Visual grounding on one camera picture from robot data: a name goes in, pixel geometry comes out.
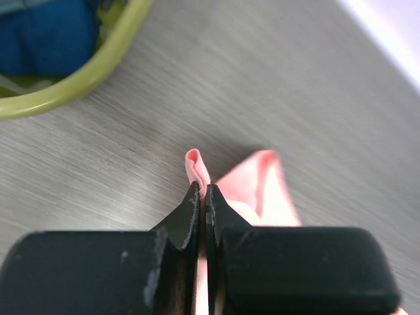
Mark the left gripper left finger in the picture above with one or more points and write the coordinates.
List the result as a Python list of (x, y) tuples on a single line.
[(108, 272)]

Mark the olive green plastic bin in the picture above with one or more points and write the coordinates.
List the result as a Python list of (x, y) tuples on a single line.
[(25, 95)]

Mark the salmon pink t shirt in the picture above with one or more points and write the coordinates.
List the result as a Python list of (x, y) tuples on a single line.
[(256, 190)]

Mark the blue grey t shirt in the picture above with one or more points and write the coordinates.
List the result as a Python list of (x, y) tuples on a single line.
[(47, 38)]

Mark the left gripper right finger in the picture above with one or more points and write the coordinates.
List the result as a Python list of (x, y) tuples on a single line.
[(293, 270)]

